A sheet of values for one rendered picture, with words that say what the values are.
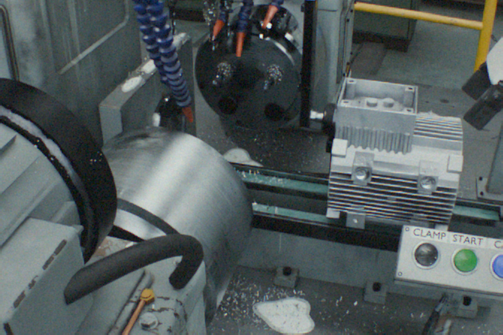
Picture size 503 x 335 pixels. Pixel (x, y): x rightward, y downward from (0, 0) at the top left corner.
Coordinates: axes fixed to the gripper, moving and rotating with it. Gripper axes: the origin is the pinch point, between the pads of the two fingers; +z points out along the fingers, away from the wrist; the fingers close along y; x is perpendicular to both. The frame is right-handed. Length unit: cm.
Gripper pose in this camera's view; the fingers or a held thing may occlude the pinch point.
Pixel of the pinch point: (474, 104)
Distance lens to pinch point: 88.2
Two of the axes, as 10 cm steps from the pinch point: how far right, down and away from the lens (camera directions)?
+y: 2.7, -5.1, 8.1
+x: -8.3, -5.5, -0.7
